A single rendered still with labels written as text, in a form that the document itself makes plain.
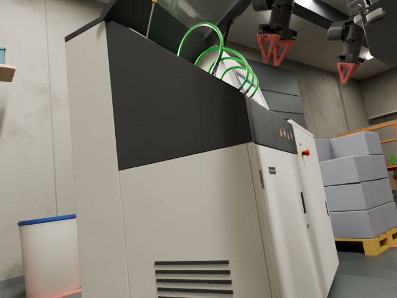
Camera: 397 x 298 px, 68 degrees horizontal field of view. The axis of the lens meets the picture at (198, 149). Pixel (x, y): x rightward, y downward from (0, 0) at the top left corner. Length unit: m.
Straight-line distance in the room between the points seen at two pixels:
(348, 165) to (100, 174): 2.12
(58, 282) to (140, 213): 1.82
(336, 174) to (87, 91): 2.19
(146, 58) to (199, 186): 0.56
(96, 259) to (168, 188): 0.47
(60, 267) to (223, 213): 2.10
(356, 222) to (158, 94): 2.17
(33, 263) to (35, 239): 0.19
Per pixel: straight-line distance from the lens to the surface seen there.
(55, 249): 2.87
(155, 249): 1.16
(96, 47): 1.48
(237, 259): 1.00
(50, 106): 4.13
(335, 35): 1.30
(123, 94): 1.29
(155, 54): 1.23
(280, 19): 0.91
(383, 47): 0.86
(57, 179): 3.94
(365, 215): 2.84
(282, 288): 1.04
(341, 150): 3.25
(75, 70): 1.55
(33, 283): 2.98
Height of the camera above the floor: 0.64
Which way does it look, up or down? 9 degrees up
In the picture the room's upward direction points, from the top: 8 degrees counter-clockwise
